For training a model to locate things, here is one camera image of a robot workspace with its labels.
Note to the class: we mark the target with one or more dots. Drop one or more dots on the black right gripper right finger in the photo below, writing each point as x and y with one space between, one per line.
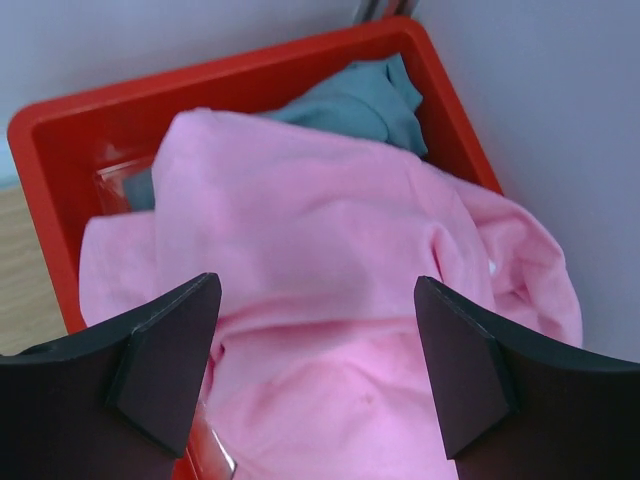
515 404

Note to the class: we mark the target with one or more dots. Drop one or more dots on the aluminium corner post right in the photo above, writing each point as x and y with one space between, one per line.
373 10

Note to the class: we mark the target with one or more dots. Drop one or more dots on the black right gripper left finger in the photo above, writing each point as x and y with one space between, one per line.
115 400

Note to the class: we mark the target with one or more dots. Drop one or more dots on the grey-teal t shirt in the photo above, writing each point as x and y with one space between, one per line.
360 110

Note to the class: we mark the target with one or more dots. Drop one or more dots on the pink t shirt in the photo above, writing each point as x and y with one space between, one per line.
316 369

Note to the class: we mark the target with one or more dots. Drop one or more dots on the red plastic bin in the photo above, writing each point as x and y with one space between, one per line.
61 145

